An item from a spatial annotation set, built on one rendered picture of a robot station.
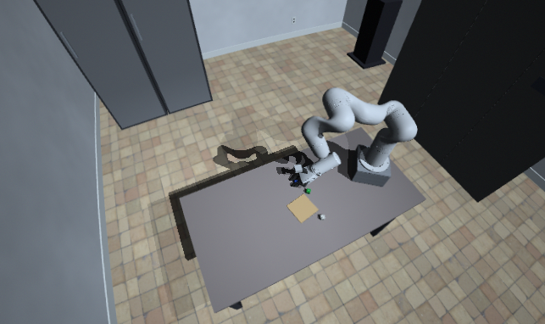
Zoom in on beige flat mat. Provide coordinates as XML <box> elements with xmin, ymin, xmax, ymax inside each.
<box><xmin>287</xmin><ymin>194</ymin><xmax>318</xmax><ymax>223</ymax></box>

